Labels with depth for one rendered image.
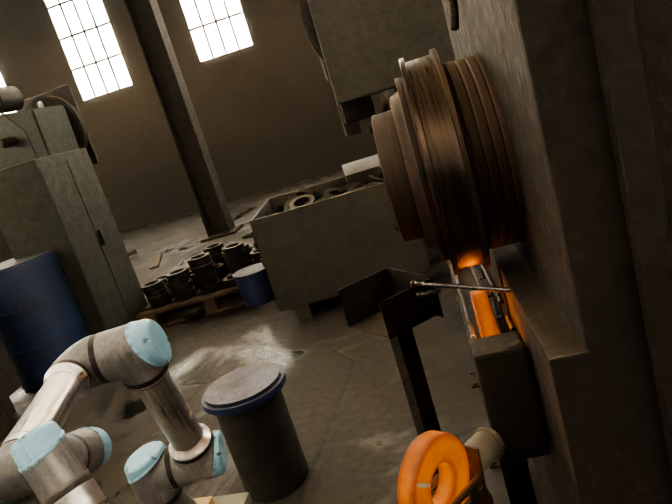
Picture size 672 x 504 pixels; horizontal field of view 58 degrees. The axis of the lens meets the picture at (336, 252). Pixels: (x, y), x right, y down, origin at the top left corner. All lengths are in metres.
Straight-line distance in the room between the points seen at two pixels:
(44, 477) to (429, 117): 0.84
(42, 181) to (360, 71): 2.27
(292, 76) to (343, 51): 7.61
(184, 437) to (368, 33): 2.86
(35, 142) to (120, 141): 3.83
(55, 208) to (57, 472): 3.67
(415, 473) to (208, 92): 11.12
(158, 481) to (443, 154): 1.13
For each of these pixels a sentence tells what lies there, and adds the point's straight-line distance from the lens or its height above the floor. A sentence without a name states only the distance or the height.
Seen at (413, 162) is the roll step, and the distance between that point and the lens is 1.15.
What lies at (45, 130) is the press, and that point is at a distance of 8.92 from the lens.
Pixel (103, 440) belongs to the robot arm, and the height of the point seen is 0.89.
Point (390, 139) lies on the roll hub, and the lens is 1.21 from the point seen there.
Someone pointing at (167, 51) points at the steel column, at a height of 2.43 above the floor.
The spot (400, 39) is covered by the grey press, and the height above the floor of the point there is 1.52.
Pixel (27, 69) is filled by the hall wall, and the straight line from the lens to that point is 13.31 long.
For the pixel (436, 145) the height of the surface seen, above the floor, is 1.18.
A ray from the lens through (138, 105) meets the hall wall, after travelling 12.34.
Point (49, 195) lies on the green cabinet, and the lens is 4.59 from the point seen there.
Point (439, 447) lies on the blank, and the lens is 1.00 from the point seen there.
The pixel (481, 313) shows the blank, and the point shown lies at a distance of 1.36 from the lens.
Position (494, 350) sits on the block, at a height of 0.80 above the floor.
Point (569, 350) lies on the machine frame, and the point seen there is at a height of 0.87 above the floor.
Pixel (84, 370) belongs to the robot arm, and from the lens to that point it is 1.44.
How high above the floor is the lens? 1.32
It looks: 14 degrees down
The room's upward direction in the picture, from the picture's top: 17 degrees counter-clockwise
